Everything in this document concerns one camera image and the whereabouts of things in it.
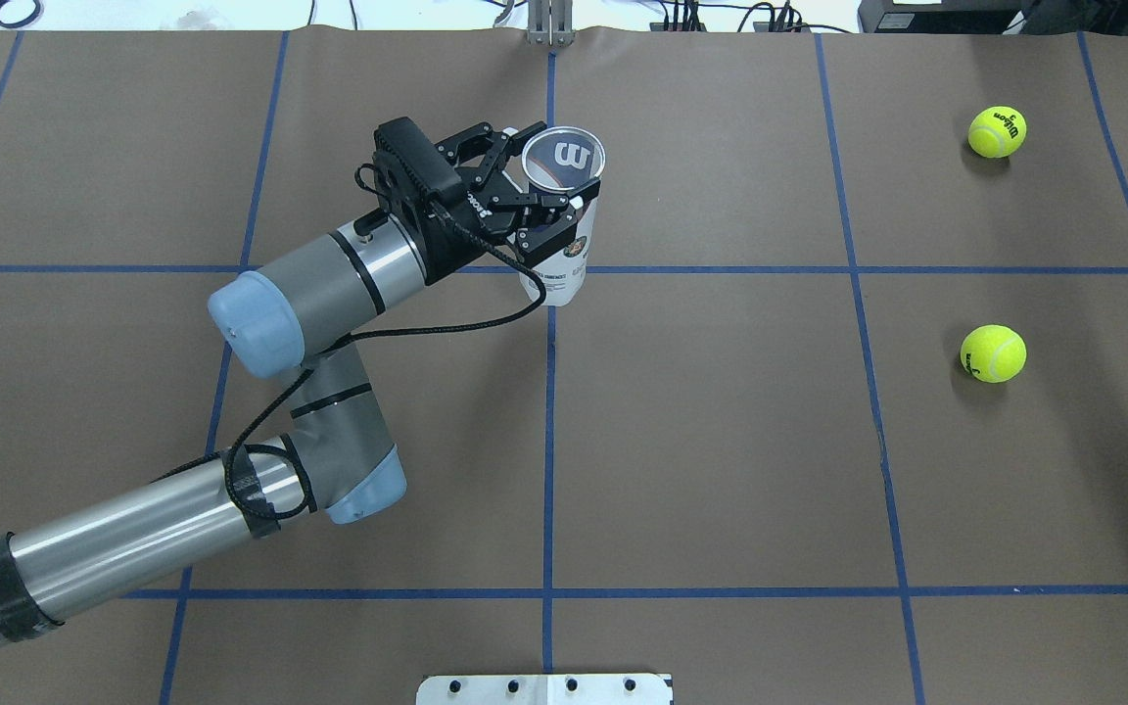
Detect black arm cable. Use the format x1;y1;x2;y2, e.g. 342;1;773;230
148;162;547;520

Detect yellow tennis ball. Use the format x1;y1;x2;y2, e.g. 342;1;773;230
960;324;1028;384
966;106;1028;158

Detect clear Wilson tennis ball can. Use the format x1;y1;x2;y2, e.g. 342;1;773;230
517;125;607;307

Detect aluminium frame post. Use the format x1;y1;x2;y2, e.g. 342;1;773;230
525;0;576;49

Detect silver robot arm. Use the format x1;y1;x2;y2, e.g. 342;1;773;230
0;117;603;647

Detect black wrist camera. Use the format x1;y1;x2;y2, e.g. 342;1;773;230
373;117;467;211

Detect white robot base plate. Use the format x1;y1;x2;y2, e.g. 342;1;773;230
415;673;675;704

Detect blue tape roll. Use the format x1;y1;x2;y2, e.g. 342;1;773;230
0;0;45;30

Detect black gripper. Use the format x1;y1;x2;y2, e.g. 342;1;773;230
398;121;587;287

